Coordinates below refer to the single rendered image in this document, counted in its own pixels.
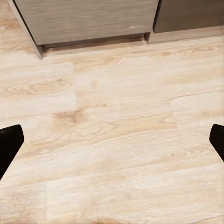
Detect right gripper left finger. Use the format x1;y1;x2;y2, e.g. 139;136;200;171
0;124;24;180

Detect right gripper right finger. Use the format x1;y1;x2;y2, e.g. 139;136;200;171
209;124;224;162

